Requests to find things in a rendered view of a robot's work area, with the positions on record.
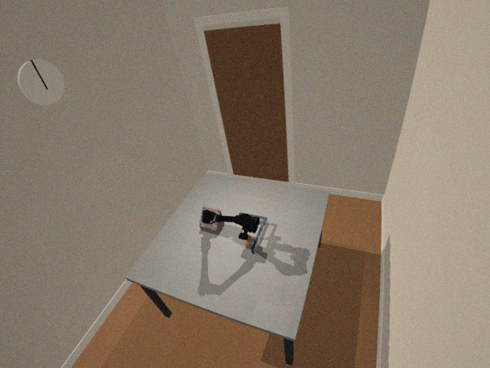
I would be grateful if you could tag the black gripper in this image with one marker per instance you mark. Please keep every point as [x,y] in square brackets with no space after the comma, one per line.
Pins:
[244,235]

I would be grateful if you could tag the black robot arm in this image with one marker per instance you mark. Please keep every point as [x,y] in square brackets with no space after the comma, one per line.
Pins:
[242,220]

